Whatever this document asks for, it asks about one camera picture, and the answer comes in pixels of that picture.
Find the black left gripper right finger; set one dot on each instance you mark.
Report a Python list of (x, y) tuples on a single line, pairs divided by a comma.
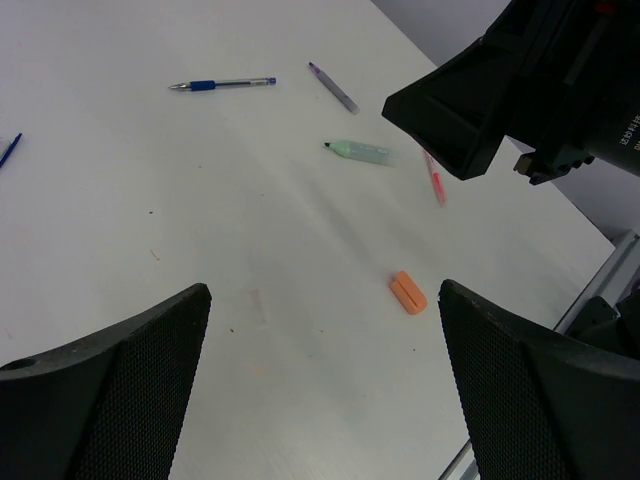
[(539, 404)]

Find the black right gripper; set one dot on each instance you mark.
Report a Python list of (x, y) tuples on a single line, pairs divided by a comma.
[(562, 77)]

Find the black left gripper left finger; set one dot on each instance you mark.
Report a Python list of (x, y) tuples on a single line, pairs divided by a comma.
[(110, 405)]

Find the blue gel pen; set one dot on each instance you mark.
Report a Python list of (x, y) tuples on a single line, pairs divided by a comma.
[(211, 85)]

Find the green highlighter pen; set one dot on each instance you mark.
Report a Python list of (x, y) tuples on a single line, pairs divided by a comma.
[(362, 152)]

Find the purple grey marker pen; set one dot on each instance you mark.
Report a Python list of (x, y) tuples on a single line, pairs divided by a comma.
[(334, 89)]

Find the blue pen cap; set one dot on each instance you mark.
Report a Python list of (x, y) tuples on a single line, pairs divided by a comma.
[(6, 154)]

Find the orange highlighter cap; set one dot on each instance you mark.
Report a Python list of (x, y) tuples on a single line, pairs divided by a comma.
[(408, 293)]

